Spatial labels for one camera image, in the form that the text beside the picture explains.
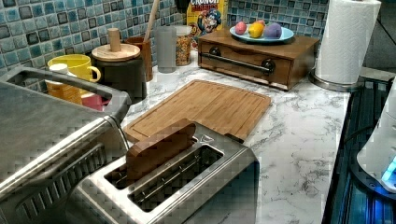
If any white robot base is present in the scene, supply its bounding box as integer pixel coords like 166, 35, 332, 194
354, 79, 396, 200

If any silver two-slot toaster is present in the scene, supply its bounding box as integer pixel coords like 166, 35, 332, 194
65, 124, 260, 224

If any bamboo cutting board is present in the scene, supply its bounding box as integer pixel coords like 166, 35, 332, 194
124, 79, 271, 142

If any brown toast slice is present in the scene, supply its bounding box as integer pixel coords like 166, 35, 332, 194
126, 119, 196, 182

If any clear cereal jar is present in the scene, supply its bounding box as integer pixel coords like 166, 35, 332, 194
176, 25, 191, 66

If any frosted plastic cup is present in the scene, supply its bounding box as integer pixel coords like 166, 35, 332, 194
155, 26, 177, 74

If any black canister with wooden lid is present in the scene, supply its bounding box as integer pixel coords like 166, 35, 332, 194
92, 28, 148, 104

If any red plush strawberry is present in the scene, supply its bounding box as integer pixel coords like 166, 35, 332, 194
234, 21, 247, 35

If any yellow cereal box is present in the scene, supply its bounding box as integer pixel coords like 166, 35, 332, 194
187, 0, 228, 50

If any wooden drawer box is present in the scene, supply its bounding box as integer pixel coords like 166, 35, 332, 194
198, 30, 318, 91

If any yellow plush lemon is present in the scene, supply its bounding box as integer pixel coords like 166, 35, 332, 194
247, 22, 265, 38

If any pink cup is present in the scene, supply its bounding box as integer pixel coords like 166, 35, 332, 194
81, 93, 109, 111

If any purple plush plum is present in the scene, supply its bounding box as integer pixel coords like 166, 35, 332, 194
263, 22, 282, 39

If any light blue plate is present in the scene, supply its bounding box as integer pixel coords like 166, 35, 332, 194
230, 24, 294, 43

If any yellow bottle with white cap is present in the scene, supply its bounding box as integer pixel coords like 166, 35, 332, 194
46, 63, 82, 105

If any yellow mug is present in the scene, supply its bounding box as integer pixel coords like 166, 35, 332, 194
48, 54, 101, 82

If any white paper towel roll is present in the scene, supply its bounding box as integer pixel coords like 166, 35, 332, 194
309, 0, 381, 92

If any wooden utensil handle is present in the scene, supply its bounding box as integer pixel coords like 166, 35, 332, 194
144, 0, 160, 42

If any black cable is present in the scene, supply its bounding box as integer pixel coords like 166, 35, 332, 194
343, 124, 376, 145

